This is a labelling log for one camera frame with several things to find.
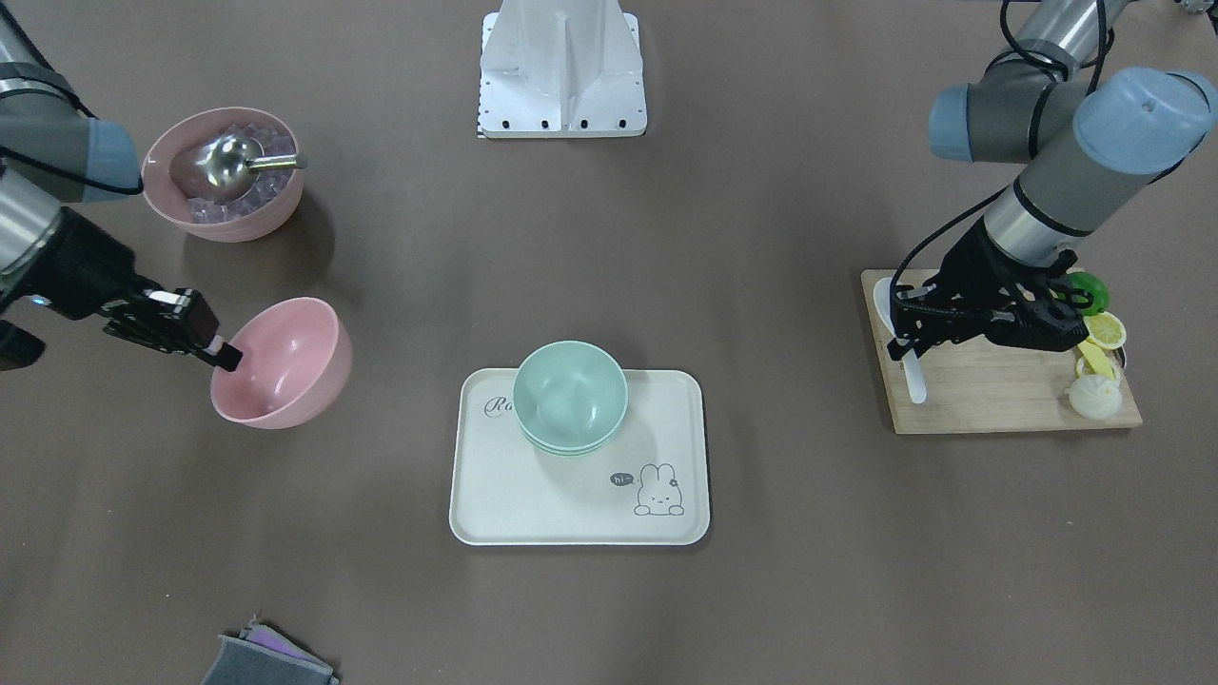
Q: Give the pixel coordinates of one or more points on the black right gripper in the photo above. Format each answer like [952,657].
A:
[84,269]

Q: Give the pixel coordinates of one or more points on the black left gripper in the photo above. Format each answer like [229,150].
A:
[972,259]

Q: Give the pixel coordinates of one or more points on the white ceramic spoon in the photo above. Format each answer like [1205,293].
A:
[913,372]

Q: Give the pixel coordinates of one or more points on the small pink bowl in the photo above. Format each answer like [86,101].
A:
[297,359]

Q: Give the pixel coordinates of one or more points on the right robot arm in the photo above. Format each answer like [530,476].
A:
[56,155]

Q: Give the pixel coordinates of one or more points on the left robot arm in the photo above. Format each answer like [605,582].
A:
[1086,146]

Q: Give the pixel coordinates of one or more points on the large pink bowl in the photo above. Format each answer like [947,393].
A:
[165,198]

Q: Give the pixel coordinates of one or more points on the bottom green bowl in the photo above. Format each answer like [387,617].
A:
[563,452]

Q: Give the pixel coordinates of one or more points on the green bowl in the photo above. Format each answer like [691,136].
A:
[580,442]
[563,452]
[566,386]

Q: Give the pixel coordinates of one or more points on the top green bowl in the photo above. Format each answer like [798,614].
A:
[566,386]

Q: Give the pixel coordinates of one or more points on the middle green bowl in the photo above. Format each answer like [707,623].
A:
[580,442]

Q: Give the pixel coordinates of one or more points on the bamboo cutting board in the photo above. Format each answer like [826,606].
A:
[977,387]

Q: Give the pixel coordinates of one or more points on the clear ice cubes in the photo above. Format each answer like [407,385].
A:
[269,184]

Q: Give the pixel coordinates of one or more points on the metal ice scoop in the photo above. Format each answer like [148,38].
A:
[227,169]

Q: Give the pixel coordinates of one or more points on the green lime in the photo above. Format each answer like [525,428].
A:
[1090,288]

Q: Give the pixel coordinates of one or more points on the lemon slice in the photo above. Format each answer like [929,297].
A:
[1106,331]

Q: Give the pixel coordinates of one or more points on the cream rabbit serving tray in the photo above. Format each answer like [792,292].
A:
[649,486]

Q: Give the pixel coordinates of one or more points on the folded grey cloth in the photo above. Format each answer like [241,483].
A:
[260,654]

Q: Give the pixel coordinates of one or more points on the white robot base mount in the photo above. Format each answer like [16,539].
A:
[561,70]

